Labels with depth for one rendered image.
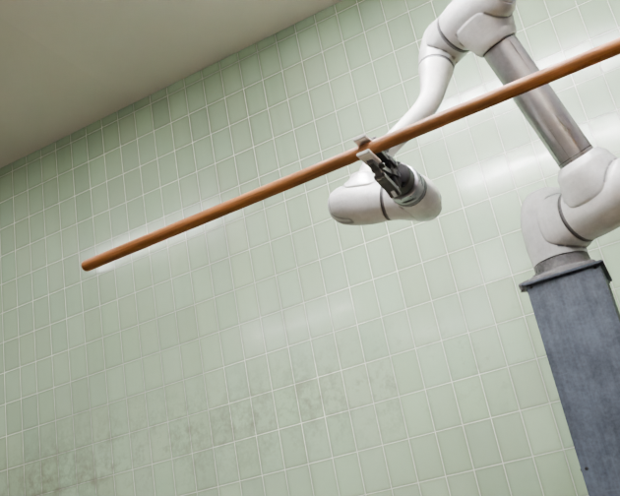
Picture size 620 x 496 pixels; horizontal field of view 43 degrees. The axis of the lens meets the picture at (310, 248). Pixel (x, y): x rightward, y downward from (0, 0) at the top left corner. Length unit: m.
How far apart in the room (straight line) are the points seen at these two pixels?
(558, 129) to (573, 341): 0.56
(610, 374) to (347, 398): 1.12
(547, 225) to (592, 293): 0.23
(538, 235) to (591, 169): 0.25
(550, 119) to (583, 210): 0.25
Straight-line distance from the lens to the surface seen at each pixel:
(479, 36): 2.23
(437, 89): 2.22
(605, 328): 2.17
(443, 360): 2.82
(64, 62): 3.68
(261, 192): 1.79
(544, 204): 2.29
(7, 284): 4.15
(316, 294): 3.06
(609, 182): 2.15
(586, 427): 2.14
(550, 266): 2.25
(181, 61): 3.72
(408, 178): 1.84
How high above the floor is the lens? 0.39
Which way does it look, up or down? 22 degrees up
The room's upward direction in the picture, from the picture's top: 11 degrees counter-clockwise
